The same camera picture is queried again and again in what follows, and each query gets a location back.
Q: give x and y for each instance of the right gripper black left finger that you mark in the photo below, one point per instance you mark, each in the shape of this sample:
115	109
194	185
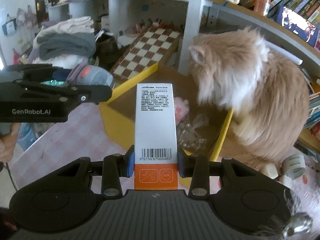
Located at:
116	166

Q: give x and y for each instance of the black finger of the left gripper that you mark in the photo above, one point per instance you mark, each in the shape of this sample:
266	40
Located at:
92	93

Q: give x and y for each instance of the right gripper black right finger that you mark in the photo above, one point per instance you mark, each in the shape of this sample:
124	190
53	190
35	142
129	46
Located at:
195	167

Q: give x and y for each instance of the white pearl ribbon hair accessory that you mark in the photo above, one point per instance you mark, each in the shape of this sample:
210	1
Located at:
188	135

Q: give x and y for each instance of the white orange usmile box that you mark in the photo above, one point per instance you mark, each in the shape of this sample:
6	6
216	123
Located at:
155	138

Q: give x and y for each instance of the pink plush pig toy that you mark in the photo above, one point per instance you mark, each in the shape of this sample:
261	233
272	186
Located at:
181	109

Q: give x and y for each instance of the person's left hand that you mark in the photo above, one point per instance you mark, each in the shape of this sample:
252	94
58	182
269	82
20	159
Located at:
8	143

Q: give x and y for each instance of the yellow cardboard box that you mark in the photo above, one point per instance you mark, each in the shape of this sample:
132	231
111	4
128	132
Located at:
119	112

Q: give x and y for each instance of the pile of folded clothes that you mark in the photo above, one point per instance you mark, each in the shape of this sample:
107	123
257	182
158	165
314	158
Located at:
65	43

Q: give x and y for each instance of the brown white chessboard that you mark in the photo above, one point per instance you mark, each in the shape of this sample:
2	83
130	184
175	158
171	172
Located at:
154	45

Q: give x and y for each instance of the white soap bar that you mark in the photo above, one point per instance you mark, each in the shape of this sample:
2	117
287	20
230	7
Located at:
269	170

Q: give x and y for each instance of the white power adapter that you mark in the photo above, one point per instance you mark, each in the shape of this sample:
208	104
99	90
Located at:
286	181

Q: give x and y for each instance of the grey tape roll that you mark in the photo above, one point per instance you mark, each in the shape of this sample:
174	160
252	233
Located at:
294	166

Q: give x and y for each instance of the fluffy cream cat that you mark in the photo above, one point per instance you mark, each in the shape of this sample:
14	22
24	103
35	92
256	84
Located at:
267	93

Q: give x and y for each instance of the silver bell on fur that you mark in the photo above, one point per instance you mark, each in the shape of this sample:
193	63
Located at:
300	223

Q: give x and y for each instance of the row of leaning books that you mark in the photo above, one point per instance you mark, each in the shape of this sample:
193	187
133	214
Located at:
312	123

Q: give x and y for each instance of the white bookshelf frame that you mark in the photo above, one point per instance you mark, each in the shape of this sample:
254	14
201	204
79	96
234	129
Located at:
219	15

